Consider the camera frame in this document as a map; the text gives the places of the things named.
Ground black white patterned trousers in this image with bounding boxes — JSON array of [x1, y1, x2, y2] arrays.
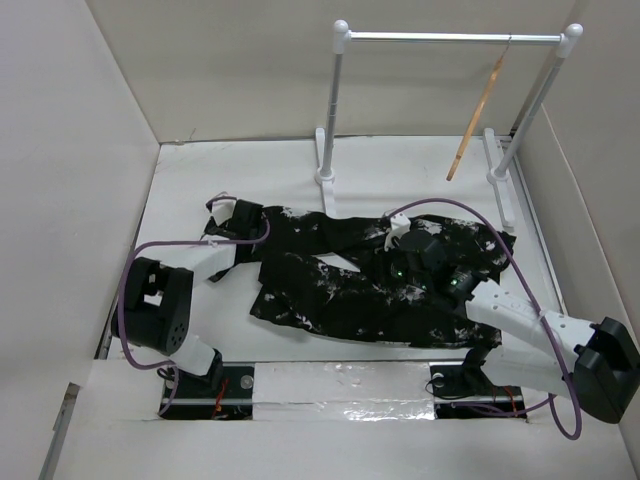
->
[[241, 206, 516, 349]]

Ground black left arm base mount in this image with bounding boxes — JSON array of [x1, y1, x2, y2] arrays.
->
[[159, 363, 255, 421]]

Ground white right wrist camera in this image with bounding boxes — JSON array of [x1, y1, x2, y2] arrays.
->
[[384, 213, 411, 251]]

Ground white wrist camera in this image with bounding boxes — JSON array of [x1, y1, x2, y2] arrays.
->
[[384, 213, 411, 251], [205, 192, 237, 226]]

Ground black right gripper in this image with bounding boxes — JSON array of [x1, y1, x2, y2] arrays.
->
[[360, 235, 430, 291]]

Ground wooden clothes hanger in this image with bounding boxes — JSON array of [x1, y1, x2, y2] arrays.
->
[[446, 41, 511, 181]]

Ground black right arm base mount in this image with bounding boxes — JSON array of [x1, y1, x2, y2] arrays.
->
[[425, 363, 525, 420]]

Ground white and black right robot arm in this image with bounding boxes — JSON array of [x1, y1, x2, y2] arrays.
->
[[384, 230, 639, 424]]

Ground white metal clothes rack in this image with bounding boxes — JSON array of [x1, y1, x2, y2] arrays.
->
[[315, 20, 584, 227]]

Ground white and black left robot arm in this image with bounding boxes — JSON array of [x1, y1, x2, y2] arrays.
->
[[111, 195, 270, 397]]

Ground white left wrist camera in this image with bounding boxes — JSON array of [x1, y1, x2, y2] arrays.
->
[[205, 192, 237, 226]]

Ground silver foil tape strip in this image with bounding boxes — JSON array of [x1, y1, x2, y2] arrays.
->
[[252, 361, 435, 422]]

